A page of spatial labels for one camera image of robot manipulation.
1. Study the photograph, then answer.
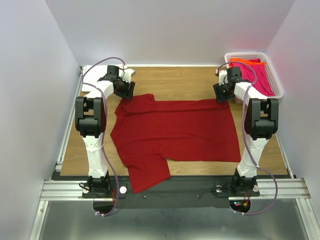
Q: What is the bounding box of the dark red t shirt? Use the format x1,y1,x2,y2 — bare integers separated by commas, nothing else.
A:
110,94,241,194

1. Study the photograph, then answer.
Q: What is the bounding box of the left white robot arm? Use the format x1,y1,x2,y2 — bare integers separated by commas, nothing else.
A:
74,65,136,198

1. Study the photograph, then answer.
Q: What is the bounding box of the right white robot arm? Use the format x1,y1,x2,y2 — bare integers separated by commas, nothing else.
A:
213,66,279,195

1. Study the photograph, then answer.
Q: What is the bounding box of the orange t shirt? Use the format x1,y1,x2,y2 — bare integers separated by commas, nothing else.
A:
230,58,266,66

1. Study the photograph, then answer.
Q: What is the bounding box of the pink t shirt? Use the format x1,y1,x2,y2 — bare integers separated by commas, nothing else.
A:
228,63,275,97

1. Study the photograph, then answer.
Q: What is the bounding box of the folded white t shirt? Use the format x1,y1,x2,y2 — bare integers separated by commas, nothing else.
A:
81,65,108,93

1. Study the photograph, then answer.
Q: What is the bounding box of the white plastic basket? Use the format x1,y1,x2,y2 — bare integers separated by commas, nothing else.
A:
224,51,284,99

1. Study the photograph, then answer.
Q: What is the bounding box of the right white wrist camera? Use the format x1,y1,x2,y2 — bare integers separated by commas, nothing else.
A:
215,69,228,86

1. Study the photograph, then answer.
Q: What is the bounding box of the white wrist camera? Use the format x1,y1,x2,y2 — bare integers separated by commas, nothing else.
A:
120,67,136,83
215,69,228,86

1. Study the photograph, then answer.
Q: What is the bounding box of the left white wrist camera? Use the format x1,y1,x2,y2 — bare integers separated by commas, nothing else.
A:
120,67,136,83

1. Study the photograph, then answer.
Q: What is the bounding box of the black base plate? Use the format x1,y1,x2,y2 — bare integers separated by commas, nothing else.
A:
82,175,261,210

